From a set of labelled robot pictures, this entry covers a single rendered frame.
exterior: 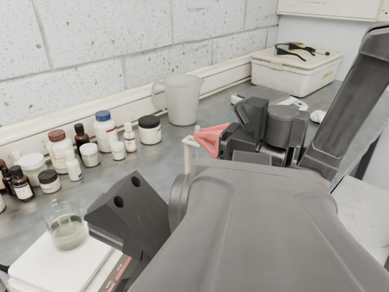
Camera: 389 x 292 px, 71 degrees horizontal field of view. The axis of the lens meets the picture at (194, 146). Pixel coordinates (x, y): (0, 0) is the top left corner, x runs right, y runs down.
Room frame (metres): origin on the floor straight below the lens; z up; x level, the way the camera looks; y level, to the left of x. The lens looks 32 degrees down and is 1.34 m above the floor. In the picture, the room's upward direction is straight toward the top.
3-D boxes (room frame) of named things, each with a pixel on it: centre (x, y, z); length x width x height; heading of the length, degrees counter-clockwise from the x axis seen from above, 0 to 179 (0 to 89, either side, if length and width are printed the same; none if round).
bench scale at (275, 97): (1.02, -0.30, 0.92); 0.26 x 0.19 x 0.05; 41
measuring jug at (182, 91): (0.90, 0.06, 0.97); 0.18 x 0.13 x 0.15; 87
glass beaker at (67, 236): (0.29, 0.19, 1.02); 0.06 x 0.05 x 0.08; 110
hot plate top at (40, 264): (0.27, 0.19, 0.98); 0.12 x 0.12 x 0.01; 71
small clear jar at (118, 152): (0.65, 0.22, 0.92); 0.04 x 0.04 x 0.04
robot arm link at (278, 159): (0.44, -0.16, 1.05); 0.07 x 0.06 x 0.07; 59
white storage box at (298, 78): (1.32, -0.49, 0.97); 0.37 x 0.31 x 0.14; 134
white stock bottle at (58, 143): (0.60, 0.35, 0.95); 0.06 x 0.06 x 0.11
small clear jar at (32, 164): (0.55, 0.40, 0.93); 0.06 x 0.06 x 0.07
